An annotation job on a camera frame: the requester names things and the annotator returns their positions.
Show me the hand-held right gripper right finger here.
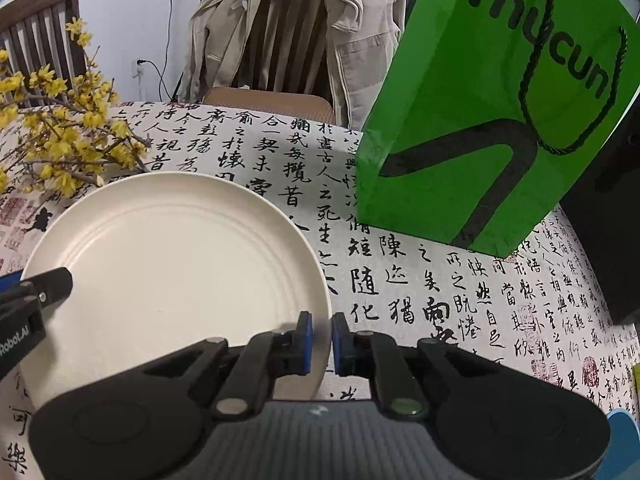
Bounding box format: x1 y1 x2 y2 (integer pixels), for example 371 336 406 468
331 311 496 423

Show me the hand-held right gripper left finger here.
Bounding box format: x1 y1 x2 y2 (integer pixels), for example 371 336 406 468
142 311 315 423

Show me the cream plate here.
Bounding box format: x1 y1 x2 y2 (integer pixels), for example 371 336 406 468
20 172 333 401

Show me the blue bowl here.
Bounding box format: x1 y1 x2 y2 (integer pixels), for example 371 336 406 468
606 408 640 480

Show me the yellow flower branch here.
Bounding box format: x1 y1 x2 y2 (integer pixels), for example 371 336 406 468
0 17 153 198

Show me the dark wooden chair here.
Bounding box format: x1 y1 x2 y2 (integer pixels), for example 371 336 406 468
0 0 88 108
202 0 341 113

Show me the green paper bag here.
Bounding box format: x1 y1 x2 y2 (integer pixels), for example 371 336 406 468
356 0 640 258

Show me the beige jacket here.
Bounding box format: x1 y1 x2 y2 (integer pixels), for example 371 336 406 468
180 0 407 131

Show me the black paper bag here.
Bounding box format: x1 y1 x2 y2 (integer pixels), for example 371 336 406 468
559 130 640 326

